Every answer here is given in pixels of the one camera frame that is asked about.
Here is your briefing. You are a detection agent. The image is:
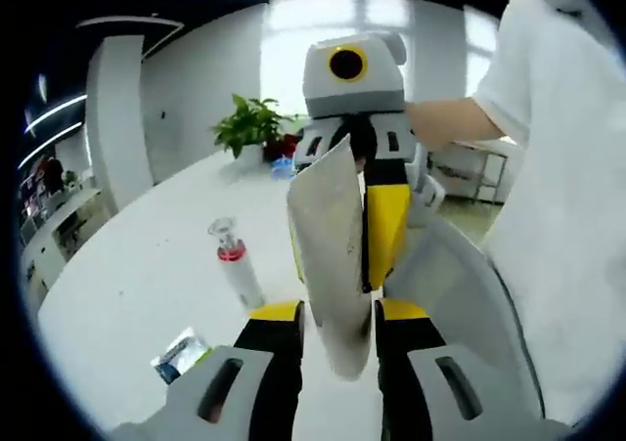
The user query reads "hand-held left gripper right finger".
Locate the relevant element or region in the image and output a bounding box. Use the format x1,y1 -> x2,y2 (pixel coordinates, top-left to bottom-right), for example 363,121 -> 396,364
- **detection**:
374,297 -> 572,441

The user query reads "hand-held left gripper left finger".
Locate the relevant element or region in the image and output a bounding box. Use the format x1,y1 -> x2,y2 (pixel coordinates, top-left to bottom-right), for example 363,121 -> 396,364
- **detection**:
112,299 -> 307,441

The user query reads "blue silver skincare sachet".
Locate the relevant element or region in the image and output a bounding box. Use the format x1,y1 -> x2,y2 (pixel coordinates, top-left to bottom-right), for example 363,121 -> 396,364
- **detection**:
150,326 -> 214,387

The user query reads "white red-collar skincare pump bottle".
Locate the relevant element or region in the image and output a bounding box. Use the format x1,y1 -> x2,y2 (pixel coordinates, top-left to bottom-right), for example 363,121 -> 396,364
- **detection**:
207,215 -> 265,310

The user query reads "red cloth bundle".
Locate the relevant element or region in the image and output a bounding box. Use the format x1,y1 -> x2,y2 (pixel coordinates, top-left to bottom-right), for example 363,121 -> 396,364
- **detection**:
263,134 -> 300,163

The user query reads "blue plastic pack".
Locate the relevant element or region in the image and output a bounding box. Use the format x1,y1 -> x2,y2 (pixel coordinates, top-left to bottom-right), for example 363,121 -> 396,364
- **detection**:
270,155 -> 297,181

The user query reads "green potted plant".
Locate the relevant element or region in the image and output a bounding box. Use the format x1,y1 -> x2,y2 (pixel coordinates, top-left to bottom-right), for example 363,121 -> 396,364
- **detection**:
212,93 -> 294,168

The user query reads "person's white shirt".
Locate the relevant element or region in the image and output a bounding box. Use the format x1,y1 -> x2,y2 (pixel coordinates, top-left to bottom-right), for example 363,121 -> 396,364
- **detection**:
471,0 -> 626,427

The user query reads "white pillar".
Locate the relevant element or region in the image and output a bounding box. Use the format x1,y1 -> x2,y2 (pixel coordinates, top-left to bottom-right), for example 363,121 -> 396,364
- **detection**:
85,34 -> 153,212

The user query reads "row of white office desks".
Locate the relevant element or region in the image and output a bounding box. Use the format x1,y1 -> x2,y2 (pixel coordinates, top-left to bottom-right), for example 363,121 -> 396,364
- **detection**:
19,181 -> 116,271

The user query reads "long ceiling light strip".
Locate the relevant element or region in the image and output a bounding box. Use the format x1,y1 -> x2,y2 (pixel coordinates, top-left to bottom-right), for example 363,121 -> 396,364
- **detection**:
18,120 -> 84,171
23,93 -> 89,137

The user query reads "white frame table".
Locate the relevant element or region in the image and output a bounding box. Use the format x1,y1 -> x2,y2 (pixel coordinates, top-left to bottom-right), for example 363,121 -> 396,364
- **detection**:
429,137 -> 517,205

